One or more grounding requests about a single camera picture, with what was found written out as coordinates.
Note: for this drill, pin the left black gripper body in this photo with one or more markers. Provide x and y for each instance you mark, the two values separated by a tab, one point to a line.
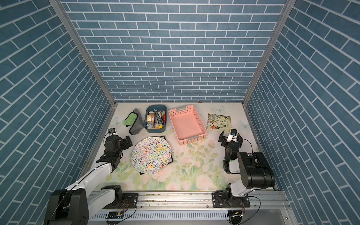
123	145

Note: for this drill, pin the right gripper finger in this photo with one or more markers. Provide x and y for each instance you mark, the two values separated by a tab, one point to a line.
239	139
222	139

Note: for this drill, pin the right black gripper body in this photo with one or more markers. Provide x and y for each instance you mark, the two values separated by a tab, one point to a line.
227	146

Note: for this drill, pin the round colourful doodle plate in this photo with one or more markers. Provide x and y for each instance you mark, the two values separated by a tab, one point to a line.
151	154

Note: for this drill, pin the grey green cleaning cloth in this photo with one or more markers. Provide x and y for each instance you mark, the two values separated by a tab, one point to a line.
135	122

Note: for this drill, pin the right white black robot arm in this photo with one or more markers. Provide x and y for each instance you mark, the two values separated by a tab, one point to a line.
253	168

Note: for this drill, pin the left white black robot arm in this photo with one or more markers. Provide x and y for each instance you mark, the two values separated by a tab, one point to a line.
75	204

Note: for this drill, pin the pink plastic basket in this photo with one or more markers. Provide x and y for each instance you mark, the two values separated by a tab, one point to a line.
188	125

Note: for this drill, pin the teal stationery bin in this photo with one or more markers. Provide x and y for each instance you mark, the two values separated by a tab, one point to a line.
156	119

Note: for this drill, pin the right small circuit board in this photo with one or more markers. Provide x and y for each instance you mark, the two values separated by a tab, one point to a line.
235	217

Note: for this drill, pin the small circuit board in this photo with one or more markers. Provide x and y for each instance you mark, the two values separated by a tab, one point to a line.
115	215
235	217

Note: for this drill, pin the left small circuit board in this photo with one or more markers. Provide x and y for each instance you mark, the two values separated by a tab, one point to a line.
115	215

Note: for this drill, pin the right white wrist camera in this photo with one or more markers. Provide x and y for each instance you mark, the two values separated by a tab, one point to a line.
232	136

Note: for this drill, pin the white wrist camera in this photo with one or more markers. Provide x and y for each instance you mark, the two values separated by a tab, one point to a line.
112	131
232	136

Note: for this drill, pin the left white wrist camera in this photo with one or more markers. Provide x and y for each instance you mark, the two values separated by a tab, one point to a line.
112	131

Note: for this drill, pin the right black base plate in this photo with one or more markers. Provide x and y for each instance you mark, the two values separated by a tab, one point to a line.
219	200

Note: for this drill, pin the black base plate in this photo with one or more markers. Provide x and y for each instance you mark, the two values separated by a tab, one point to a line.
130	200
219	200

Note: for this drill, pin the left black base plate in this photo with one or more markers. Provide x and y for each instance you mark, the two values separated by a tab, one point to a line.
130	200

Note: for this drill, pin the aluminium mounting rail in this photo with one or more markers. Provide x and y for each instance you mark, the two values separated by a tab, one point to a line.
202	200

